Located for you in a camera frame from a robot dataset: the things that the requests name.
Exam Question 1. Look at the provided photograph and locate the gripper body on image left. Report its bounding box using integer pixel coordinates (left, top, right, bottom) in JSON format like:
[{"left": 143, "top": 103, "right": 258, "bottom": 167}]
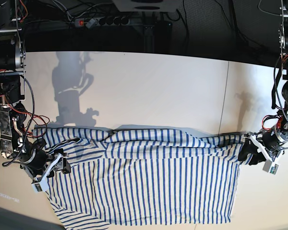
[{"left": 20, "top": 141, "right": 59, "bottom": 178}]

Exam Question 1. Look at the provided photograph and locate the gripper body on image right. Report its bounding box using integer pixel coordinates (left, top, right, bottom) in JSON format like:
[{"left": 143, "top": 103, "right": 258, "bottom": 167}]
[{"left": 248, "top": 125, "right": 288, "bottom": 163}]

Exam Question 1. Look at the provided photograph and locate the blue white striped T-shirt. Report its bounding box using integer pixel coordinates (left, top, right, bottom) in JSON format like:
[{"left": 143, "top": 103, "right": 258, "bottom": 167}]
[{"left": 33, "top": 127, "right": 248, "bottom": 230}]

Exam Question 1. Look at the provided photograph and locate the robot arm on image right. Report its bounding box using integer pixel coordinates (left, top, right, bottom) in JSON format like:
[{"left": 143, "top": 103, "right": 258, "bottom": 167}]
[{"left": 238, "top": 0, "right": 288, "bottom": 173}]

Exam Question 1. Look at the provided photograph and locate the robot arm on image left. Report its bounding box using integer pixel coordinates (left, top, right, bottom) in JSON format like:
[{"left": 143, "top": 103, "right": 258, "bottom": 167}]
[{"left": 0, "top": 0, "right": 71, "bottom": 183}]

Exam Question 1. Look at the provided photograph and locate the aluminium profile stand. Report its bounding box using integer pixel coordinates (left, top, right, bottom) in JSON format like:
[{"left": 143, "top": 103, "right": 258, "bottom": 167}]
[{"left": 130, "top": 21, "right": 173, "bottom": 54}]

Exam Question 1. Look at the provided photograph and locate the grey box under table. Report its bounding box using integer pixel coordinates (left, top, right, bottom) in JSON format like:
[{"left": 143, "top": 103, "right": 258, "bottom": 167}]
[{"left": 113, "top": 0, "right": 182, "bottom": 12}]

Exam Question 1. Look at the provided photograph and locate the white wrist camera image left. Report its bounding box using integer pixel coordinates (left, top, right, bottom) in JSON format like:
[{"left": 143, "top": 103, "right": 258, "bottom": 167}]
[{"left": 32, "top": 153, "right": 62, "bottom": 192}]

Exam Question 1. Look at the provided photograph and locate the white cable on floor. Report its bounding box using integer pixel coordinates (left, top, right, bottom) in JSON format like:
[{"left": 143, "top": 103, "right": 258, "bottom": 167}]
[{"left": 258, "top": 0, "right": 283, "bottom": 16}]

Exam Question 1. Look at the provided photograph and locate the black power strip red switch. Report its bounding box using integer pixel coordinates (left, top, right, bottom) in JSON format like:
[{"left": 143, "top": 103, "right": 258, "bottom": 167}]
[{"left": 73, "top": 16, "right": 131, "bottom": 29}]

